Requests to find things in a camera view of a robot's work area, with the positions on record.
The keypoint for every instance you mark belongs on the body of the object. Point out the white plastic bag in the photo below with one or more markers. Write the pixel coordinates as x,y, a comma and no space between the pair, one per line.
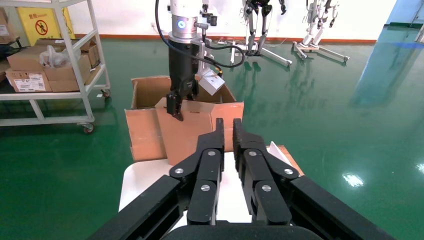
54,58

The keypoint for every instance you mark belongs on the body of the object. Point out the brown cardboard box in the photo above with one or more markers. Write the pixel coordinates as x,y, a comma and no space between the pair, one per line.
26,58
64,86
4,30
92,53

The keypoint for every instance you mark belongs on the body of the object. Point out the large cardboard box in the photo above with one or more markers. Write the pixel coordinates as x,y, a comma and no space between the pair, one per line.
149,92

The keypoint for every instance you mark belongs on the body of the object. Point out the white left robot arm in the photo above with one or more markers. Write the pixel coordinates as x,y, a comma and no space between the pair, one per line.
182,20

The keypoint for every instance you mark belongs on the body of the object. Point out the white humanoid robot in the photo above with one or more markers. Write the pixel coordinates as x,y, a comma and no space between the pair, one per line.
318,20
256,20

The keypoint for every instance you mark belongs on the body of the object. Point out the grey metal camera bracket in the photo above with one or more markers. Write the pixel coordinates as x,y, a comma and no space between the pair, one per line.
201,56

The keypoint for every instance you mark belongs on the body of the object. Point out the white metal shelf cart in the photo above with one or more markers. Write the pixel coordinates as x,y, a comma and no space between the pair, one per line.
49,96

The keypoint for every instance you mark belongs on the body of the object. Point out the yellow warning sign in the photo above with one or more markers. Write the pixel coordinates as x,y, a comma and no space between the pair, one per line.
36,23

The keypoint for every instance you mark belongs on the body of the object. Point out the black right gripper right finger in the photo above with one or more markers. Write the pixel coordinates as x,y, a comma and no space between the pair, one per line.
265,198

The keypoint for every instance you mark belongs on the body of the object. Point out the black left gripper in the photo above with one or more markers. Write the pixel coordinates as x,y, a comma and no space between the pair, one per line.
182,66

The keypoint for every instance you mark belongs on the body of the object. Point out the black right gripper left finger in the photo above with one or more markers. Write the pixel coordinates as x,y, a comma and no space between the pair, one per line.
205,198

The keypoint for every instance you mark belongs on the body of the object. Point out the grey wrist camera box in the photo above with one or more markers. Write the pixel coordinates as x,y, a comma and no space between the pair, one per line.
212,82

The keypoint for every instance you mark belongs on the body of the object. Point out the cardboard box with white labels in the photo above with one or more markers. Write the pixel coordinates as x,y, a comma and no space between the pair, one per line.
30,81

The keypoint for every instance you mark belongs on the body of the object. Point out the wooden board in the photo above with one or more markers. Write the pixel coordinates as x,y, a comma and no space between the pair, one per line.
291,160

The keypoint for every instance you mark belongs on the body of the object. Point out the white robot stand base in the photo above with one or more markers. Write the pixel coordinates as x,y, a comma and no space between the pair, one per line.
321,49
275,58

